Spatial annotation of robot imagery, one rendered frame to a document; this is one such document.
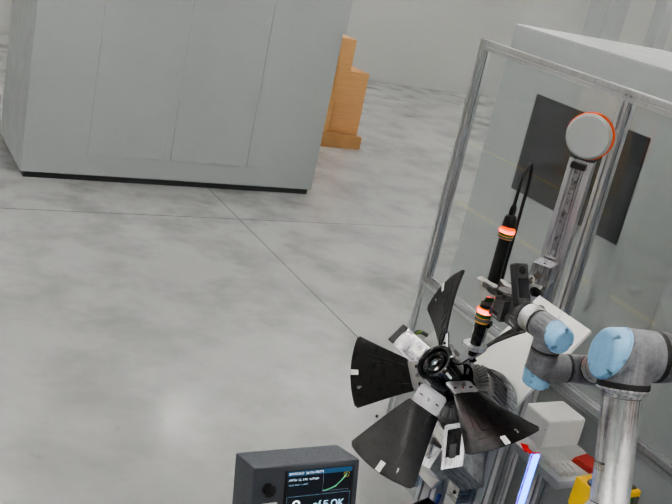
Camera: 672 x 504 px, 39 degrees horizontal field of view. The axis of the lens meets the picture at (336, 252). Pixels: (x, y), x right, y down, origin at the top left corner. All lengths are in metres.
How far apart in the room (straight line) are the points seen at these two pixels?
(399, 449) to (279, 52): 5.78
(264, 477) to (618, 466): 0.77
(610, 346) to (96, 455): 2.73
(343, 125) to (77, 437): 7.13
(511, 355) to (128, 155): 5.39
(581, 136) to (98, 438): 2.51
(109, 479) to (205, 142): 4.48
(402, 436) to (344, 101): 8.30
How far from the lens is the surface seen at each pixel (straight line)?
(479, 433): 2.63
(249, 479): 2.08
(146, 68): 7.84
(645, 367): 2.14
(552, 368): 2.49
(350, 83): 10.84
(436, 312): 3.05
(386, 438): 2.80
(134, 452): 4.37
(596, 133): 3.22
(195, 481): 4.23
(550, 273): 3.22
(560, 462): 3.23
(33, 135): 7.79
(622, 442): 2.16
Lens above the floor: 2.36
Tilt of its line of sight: 19 degrees down
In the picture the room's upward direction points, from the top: 12 degrees clockwise
